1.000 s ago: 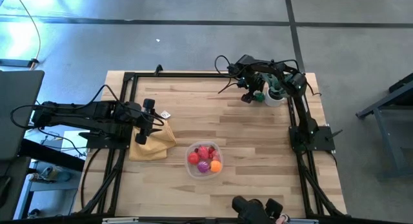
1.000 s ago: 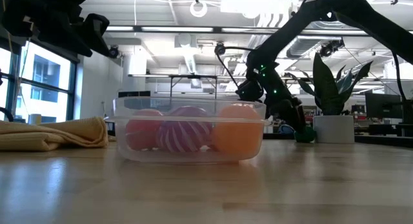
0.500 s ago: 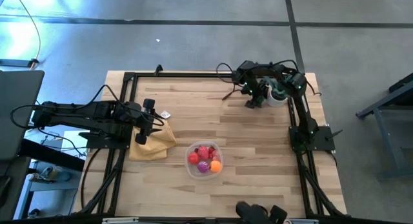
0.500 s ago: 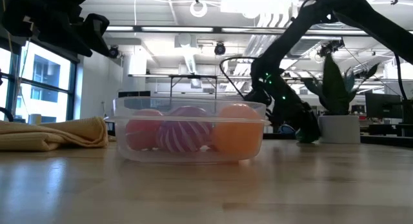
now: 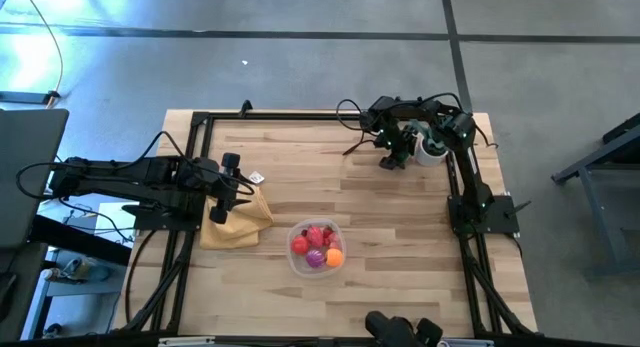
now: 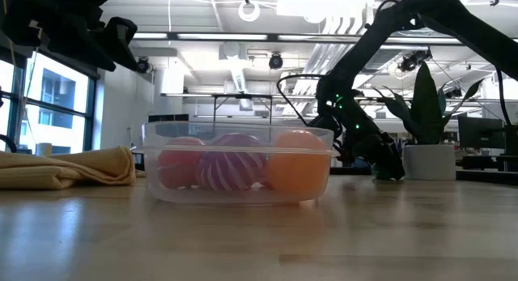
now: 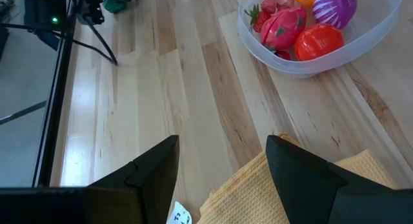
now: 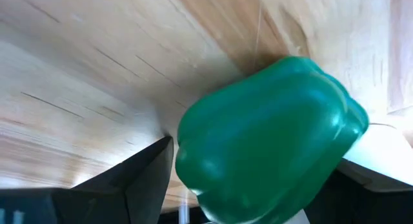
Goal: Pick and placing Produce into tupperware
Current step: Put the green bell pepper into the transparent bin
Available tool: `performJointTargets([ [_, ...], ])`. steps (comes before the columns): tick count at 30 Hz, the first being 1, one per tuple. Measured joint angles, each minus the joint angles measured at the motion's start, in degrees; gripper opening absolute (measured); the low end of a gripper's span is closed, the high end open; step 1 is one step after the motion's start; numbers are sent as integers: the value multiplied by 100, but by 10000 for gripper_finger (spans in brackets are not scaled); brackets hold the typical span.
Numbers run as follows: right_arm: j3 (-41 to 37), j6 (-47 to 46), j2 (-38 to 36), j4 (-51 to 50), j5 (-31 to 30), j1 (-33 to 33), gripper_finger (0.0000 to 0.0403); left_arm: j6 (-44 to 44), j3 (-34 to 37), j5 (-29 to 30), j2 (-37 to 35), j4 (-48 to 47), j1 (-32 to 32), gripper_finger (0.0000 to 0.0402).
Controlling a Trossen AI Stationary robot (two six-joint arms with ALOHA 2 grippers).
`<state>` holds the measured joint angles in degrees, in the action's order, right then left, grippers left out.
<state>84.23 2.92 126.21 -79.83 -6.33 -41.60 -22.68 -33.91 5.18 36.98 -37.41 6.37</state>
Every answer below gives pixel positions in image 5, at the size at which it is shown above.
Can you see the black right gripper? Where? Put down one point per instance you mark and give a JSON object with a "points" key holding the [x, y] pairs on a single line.
{"points": [[397, 147]]}

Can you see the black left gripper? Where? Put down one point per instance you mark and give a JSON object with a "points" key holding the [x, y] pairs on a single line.
{"points": [[224, 187]]}

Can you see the red tomato toy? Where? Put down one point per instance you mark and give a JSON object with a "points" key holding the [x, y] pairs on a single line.
{"points": [[300, 245]]}

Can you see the large red strawberry toy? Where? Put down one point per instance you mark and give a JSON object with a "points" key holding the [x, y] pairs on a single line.
{"points": [[315, 235]]}

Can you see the small red strawberry toy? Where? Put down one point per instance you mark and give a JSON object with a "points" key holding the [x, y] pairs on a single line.
{"points": [[327, 231]]}

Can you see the purple striped onion toy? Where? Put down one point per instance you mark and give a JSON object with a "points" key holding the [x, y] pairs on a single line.
{"points": [[314, 258]]}

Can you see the orange fruit toy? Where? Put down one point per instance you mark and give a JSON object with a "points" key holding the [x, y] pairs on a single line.
{"points": [[334, 257]]}

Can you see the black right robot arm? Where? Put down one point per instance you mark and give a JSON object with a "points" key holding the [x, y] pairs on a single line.
{"points": [[467, 167]]}

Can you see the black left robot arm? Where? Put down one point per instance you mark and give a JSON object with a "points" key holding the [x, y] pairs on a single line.
{"points": [[125, 179]]}

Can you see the clear plastic tupperware container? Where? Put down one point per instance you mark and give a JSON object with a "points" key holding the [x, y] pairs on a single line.
{"points": [[300, 269]]}

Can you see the white paper tag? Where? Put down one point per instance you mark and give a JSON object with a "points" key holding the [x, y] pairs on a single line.
{"points": [[256, 177]]}

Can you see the potted plant white pot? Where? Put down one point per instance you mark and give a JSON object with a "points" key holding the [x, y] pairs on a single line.
{"points": [[427, 157]]}

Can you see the yellow folded cloth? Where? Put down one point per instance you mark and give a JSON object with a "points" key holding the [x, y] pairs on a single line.
{"points": [[235, 232]]}

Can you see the black table clamp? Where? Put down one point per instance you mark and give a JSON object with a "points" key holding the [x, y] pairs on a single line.
{"points": [[136, 208], [520, 207], [245, 108]]}

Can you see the white cardboard box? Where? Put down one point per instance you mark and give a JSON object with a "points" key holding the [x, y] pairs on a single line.
{"points": [[112, 227]]}

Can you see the black desk beam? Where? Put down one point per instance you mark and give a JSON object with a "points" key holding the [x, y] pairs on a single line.
{"points": [[80, 239]]}

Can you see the grey shelf with clutter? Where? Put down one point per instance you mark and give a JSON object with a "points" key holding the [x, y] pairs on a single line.
{"points": [[75, 272]]}

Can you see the black rounded device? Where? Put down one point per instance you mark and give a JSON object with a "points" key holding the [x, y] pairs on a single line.
{"points": [[390, 332]]}

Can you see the dark blue metal cart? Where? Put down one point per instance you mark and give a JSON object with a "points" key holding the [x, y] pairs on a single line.
{"points": [[600, 162]]}

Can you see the large dark grey case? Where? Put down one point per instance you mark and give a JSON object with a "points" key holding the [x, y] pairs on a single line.
{"points": [[30, 137]]}

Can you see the dark grey furniture panel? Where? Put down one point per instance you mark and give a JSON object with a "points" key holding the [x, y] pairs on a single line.
{"points": [[20, 287]]}

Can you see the black power strip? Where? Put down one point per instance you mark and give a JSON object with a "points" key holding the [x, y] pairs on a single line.
{"points": [[25, 97]]}

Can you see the black aluminium table frame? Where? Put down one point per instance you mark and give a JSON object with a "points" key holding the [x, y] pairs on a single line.
{"points": [[300, 116]]}

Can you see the white metal bracket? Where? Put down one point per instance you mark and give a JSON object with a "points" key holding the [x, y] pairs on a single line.
{"points": [[185, 341], [470, 343]]}

